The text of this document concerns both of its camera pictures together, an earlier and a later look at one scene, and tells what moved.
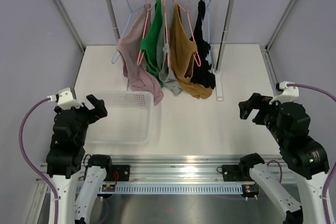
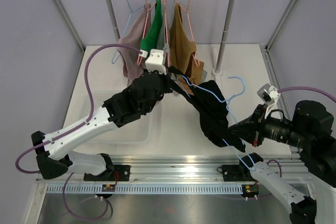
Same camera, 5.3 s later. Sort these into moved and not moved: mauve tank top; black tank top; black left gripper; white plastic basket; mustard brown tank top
Moved: black tank top; black left gripper
Not moved: mustard brown tank top; white plastic basket; mauve tank top
